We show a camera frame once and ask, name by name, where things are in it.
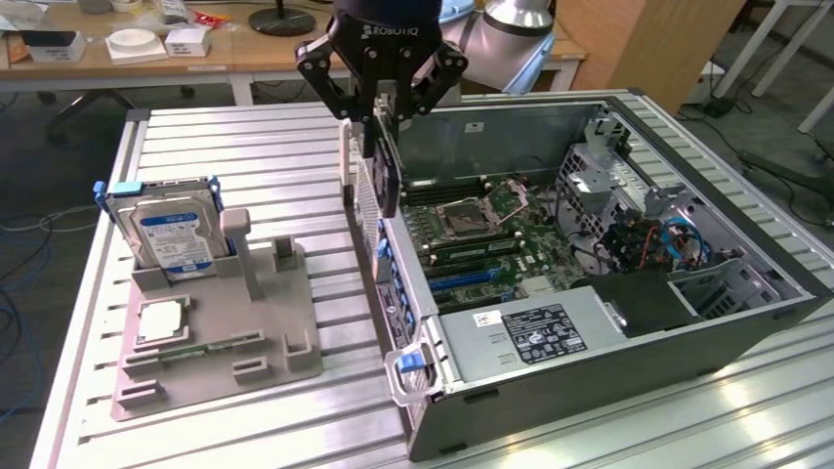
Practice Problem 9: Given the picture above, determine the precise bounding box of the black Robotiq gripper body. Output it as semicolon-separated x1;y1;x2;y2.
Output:
327;0;446;99

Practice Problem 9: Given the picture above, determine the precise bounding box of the graphics card with metal bracket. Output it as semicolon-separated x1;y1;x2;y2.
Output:
371;80;405;220

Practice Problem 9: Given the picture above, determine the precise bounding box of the blue expansion slot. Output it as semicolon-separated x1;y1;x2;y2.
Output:
426;270;498;290

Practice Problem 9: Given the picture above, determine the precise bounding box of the wooden desk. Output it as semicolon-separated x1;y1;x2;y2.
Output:
0;0;588;107

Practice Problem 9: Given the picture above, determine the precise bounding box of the black round lamp base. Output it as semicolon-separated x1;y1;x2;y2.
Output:
250;0;319;37

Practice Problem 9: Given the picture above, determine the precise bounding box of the red packet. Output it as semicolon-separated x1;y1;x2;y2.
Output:
194;10;235;31

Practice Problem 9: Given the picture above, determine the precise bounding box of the small white carton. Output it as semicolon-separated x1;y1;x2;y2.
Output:
162;26;214;59

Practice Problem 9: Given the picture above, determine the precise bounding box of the grey plastic pouch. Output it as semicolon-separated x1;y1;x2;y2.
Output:
154;0;195;25

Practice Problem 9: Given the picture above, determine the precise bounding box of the white round dish on box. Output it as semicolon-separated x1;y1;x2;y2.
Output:
103;27;171;66

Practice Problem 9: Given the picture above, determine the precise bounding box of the metal socket cover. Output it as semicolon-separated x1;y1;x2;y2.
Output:
479;176;530;222

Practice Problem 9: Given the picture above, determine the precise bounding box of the wooden cabinet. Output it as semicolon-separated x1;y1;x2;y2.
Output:
573;0;749;107

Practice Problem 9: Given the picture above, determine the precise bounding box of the CPU socket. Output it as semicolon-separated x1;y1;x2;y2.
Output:
434;196;501;241

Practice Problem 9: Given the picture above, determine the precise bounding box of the black office chair base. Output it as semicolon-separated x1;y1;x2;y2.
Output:
36;83;197;146

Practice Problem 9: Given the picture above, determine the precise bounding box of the perforated metal drive cage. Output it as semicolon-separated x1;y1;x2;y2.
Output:
555;141;657;235

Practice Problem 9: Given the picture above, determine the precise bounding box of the installed dark RAM stick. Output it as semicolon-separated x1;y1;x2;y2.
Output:
427;236;525;261

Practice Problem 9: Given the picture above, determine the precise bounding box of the white box with black lid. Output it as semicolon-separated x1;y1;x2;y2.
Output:
18;29;88;64

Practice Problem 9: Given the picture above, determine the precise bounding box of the green motherboard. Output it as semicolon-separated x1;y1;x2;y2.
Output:
390;163;605;317

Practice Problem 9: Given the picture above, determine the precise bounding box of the hard disk in blue carrier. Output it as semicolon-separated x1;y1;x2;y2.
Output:
94;174;227;283

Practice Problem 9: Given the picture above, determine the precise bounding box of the black stand base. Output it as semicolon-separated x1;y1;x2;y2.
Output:
738;146;834;196

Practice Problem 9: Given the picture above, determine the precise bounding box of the black plastic air shroud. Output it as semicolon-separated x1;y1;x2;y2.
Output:
593;270;705;340

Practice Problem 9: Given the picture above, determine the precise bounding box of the silver CPU chip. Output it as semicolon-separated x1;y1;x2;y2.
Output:
138;302;186;343

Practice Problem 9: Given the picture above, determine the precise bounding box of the grey power supply unit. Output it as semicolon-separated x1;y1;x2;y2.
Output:
434;284;632;387

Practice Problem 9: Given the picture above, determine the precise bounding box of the metal disk bay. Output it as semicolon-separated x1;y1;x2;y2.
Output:
665;256;784;321

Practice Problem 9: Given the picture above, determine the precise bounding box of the green loose RAM stick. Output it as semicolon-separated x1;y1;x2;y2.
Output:
158;338;238;363

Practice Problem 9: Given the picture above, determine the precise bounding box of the grey printed parts rack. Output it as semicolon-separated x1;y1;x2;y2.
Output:
111;207;326;424

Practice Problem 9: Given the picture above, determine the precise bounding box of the open dark PC case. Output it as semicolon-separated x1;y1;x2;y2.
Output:
341;91;834;463

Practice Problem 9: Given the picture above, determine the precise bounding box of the white table frame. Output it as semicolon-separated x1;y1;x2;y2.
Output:
713;0;834;134

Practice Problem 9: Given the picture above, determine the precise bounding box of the red wire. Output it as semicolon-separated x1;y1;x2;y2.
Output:
636;229;686;270

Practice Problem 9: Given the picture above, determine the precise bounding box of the blue wire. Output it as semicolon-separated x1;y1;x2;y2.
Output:
657;219;716;270

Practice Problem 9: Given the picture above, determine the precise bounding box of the blue floor cable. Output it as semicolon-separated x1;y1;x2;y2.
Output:
0;229;58;422

